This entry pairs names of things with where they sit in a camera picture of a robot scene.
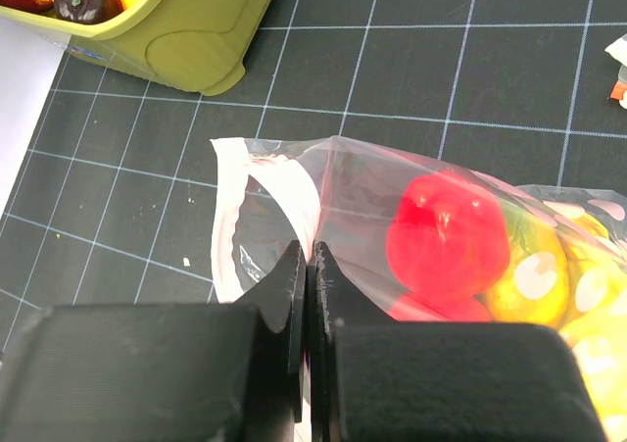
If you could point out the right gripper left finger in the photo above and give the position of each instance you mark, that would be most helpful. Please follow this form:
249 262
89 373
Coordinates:
163 372

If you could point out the yellow banana bunch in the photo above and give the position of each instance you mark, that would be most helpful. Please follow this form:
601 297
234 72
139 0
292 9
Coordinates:
595 328

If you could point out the clear pink zip bag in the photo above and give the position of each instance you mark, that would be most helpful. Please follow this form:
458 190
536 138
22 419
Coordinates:
345 193

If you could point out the dark purple plum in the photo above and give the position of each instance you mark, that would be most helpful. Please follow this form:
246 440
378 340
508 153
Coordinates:
85 12

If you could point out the stack of dotted zip bags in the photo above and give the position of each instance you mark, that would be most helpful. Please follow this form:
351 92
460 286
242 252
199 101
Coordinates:
617 50

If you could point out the red bell pepper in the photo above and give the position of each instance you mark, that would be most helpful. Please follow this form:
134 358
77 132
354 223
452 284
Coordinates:
448 240

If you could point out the orange yellow mango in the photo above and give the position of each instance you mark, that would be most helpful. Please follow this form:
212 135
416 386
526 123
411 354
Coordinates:
535 285

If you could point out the olive green plastic basket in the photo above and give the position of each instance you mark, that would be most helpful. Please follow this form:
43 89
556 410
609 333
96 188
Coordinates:
191 45

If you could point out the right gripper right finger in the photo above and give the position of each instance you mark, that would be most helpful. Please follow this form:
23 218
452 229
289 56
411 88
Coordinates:
374 378

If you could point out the black grid mat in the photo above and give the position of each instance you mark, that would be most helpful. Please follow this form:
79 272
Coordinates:
114 200

